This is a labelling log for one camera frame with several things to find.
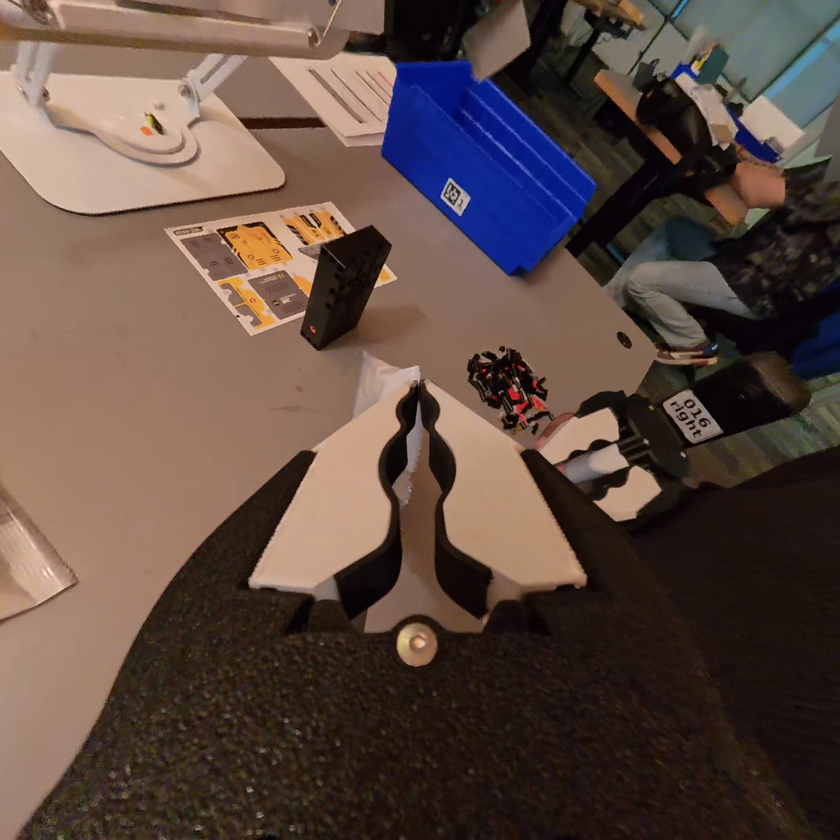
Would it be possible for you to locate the wooden table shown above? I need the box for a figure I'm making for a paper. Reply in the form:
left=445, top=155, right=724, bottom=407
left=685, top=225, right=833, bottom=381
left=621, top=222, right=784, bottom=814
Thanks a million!
left=594, top=69, right=749, bottom=224

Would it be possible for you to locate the black perforated block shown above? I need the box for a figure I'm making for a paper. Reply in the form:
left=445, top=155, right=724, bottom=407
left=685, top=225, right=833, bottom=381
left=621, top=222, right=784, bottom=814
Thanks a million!
left=301, top=225, right=393, bottom=352

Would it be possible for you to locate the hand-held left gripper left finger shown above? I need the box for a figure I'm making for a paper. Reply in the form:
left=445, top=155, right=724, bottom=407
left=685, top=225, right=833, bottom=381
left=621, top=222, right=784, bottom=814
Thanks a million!
left=248, top=381, right=421, bottom=621

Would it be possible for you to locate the clear bag of yellow beams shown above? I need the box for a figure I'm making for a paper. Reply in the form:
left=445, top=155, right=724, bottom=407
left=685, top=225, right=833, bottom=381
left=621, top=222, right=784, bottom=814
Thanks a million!
left=0, top=486, right=78, bottom=621

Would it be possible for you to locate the blue plastic storage bin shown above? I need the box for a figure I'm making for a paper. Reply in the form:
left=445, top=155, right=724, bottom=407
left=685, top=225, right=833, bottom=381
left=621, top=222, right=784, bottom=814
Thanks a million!
left=382, top=60, right=597, bottom=277

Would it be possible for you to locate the small white plastic bag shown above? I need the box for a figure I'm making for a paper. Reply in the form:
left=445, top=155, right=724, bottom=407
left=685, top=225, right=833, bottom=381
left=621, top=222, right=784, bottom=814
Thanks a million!
left=353, top=351, right=424, bottom=506

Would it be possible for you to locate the pile of black red pins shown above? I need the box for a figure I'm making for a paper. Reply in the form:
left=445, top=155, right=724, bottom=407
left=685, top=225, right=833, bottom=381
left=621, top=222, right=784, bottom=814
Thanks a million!
left=467, top=346, right=555, bottom=435

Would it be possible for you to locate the printed paper sheet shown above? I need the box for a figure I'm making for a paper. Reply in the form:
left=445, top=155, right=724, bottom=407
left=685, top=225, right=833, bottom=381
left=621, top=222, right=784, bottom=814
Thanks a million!
left=269, top=52, right=398, bottom=147

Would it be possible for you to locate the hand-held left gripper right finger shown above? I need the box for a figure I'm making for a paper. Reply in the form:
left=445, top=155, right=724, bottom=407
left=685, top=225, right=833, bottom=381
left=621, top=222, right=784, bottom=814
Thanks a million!
left=419, top=379, right=588, bottom=618

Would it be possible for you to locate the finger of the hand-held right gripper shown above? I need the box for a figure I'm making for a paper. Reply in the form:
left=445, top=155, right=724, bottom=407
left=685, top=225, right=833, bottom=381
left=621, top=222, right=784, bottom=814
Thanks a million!
left=538, top=407, right=622, bottom=466
left=577, top=465, right=664, bottom=524

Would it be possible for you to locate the yellow grey sticker sheet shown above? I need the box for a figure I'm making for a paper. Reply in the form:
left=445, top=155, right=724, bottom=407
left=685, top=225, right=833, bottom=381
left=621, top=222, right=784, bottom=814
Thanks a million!
left=164, top=202, right=398, bottom=336

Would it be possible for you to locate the white book stand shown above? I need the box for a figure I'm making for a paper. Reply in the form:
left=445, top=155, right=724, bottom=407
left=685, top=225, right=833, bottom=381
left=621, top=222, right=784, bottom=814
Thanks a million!
left=0, top=0, right=388, bottom=214

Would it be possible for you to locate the person's right forearm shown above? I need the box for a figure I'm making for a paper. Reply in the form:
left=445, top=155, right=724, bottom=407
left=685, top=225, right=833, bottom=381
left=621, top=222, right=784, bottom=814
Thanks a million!
left=646, top=446, right=840, bottom=840

